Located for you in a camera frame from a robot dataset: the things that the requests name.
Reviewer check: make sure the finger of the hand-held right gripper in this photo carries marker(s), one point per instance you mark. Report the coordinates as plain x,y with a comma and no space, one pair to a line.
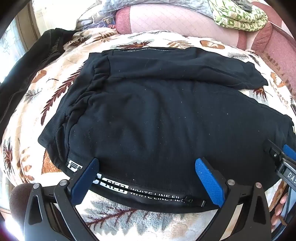
272,151
289,151

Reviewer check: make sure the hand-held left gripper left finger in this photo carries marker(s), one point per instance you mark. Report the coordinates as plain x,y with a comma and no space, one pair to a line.
85,179

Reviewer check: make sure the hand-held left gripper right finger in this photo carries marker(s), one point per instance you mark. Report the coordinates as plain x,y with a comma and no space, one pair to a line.
210,183

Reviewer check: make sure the black pants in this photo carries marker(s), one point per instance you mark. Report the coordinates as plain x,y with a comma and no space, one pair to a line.
161,115

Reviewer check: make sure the person's right hand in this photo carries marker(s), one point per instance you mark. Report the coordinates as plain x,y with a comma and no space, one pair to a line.
278,208

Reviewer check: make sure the dark maroon cloth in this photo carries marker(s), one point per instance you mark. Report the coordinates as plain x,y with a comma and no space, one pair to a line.
17,204

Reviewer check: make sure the leaf print blanket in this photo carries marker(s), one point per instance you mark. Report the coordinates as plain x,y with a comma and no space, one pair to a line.
57,76

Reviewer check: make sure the black jacket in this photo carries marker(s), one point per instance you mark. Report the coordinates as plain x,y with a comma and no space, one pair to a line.
34,60

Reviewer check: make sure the green patterned cloth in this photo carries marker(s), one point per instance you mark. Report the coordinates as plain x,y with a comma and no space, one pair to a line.
238,18

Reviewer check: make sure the dark grey cloth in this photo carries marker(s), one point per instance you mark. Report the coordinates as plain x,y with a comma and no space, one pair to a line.
242,4

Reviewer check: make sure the wooden framed window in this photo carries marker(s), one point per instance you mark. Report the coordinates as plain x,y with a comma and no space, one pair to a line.
13,41

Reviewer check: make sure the colourful printed packet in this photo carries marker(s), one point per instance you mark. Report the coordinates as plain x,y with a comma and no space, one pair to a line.
108,22

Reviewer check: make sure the pink quilted headboard cushion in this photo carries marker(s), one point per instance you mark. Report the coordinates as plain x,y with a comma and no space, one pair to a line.
173,20

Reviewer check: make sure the grey quilted blanket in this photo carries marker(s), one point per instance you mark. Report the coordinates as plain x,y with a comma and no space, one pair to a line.
138,4

